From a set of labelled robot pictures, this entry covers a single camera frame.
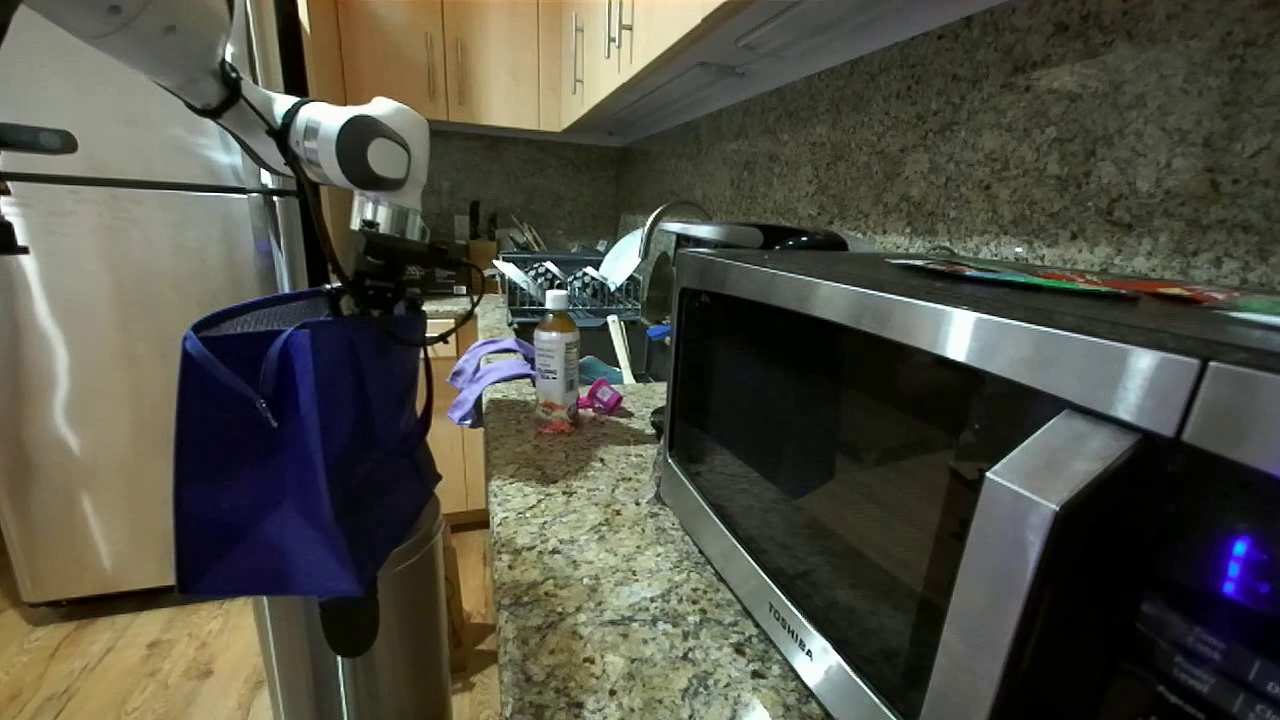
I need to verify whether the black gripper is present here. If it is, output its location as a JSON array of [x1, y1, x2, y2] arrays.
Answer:
[[349, 233, 442, 319]]

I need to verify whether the purple cloth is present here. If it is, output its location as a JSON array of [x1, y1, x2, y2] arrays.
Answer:
[[446, 331, 541, 433]]

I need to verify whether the blue cloth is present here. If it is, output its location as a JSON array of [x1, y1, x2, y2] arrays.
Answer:
[[172, 285, 446, 603]]

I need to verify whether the wooden base cabinet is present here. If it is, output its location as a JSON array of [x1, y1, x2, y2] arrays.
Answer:
[[420, 308, 492, 532]]

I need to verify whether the white plate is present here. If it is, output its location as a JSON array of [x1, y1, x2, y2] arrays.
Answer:
[[596, 221, 656, 297]]

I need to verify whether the round pot lid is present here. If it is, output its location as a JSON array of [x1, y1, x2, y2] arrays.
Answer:
[[638, 197, 724, 322]]

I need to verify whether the stainless steel refrigerator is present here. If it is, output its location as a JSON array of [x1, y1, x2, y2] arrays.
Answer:
[[0, 0, 317, 613]]

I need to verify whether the stainless steel trash can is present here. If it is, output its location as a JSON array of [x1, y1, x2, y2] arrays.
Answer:
[[251, 494, 456, 720]]

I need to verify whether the black pan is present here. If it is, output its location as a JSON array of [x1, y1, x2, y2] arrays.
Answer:
[[673, 217, 854, 256]]

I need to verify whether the stainless steel microwave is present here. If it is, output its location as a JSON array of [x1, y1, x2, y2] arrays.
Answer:
[[652, 245, 1280, 720]]

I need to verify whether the colourful flyer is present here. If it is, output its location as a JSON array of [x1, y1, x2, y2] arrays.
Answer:
[[885, 252, 1234, 313]]

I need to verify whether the wooden wall cabinet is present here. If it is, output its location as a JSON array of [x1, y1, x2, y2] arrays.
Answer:
[[296, 0, 1005, 143]]

